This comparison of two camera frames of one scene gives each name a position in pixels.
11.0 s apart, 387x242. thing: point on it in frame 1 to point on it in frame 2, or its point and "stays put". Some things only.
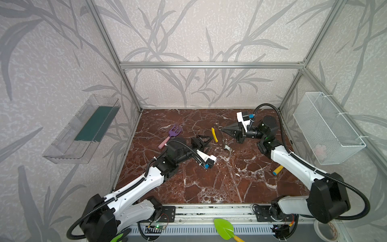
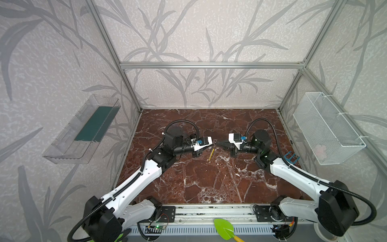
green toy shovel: (226, 230) stays put
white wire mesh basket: (331, 139) stays put
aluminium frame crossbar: (299, 64) stays put
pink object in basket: (321, 152) stays put
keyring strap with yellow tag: (216, 126) to (211, 154)
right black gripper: (240, 131) to (233, 148)
